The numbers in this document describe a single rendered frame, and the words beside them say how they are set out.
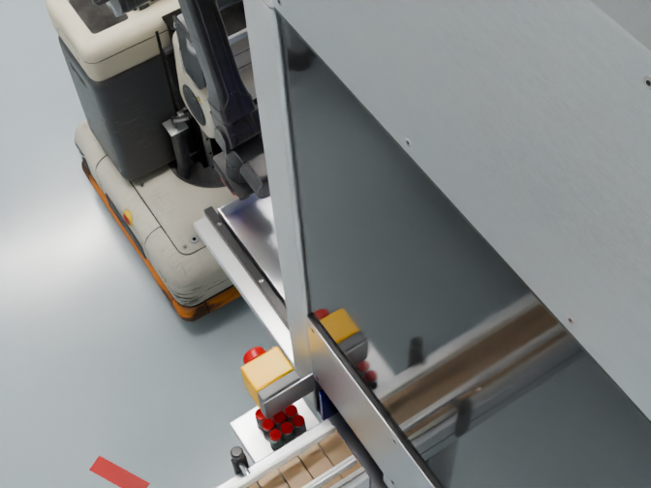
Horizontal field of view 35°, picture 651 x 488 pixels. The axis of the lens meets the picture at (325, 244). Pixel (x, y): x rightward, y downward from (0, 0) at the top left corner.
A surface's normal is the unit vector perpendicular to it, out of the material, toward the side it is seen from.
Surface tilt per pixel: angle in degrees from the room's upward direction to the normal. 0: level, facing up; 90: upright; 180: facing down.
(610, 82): 90
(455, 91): 90
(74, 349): 0
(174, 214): 0
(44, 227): 0
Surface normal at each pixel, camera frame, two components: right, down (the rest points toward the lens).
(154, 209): -0.04, -0.55
